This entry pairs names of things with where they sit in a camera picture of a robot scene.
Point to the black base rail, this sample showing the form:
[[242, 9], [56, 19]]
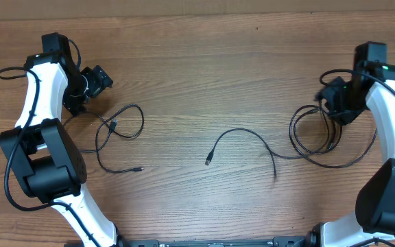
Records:
[[218, 243]]

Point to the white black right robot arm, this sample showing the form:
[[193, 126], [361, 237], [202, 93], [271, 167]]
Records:
[[371, 87]]

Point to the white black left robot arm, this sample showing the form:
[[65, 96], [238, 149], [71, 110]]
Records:
[[41, 154]]

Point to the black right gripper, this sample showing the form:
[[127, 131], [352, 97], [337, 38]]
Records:
[[342, 118]]

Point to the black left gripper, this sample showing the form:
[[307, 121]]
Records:
[[99, 79]]

